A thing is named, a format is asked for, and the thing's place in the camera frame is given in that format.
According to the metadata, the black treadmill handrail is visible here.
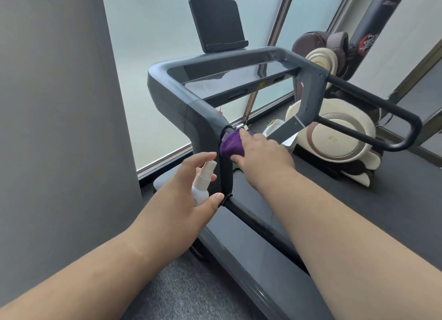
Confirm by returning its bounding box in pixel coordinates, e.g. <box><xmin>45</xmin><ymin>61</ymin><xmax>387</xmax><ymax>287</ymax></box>
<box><xmin>221</xmin><ymin>122</ymin><xmax>311</xmax><ymax>274</ymax></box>
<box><xmin>319</xmin><ymin>74</ymin><xmax>423</xmax><ymax>152</ymax></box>

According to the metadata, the beige upholstered chair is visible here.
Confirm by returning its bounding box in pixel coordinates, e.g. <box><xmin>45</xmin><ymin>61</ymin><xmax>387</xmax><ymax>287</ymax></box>
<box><xmin>285</xmin><ymin>30</ymin><xmax>384</xmax><ymax>189</ymax></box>

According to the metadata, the black punching bag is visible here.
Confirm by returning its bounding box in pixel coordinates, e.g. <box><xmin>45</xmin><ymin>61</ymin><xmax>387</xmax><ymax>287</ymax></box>
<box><xmin>340</xmin><ymin>0</ymin><xmax>413</xmax><ymax>79</ymax></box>

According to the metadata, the person's left hand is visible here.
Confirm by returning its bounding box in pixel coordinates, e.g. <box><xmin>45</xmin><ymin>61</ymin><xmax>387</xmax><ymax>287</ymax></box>
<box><xmin>125</xmin><ymin>152</ymin><xmax>225</xmax><ymax>262</ymax></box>

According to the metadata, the person's right hand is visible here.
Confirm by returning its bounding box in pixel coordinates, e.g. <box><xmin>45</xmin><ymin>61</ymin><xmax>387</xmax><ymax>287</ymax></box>
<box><xmin>230</xmin><ymin>129</ymin><xmax>297</xmax><ymax>193</ymax></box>

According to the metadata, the white spray bottle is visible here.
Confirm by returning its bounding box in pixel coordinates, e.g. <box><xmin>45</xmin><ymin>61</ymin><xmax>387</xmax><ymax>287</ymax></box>
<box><xmin>191</xmin><ymin>160</ymin><xmax>218</xmax><ymax>206</ymax></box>

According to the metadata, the dark metal door frame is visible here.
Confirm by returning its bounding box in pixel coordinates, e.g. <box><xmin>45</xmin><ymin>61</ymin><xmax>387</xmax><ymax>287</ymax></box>
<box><xmin>376</xmin><ymin>38</ymin><xmax>442</xmax><ymax>158</ymax></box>

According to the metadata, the person's left forearm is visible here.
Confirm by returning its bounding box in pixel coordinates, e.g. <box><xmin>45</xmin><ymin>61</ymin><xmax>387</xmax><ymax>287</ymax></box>
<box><xmin>0</xmin><ymin>226</ymin><xmax>194</xmax><ymax>320</ymax></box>

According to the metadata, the person's right forearm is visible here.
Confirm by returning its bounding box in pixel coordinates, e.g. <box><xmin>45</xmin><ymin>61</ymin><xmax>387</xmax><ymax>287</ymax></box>
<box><xmin>255</xmin><ymin>166</ymin><xmax>442</xmax><ymax>320</ymax></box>

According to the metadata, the purple microfibre cloth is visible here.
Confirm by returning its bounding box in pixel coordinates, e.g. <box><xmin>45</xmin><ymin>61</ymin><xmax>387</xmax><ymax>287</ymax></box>
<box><xmin>219</xmin><ymin>129</ymin><xmax>255</xmax><ymax>158</ymax></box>

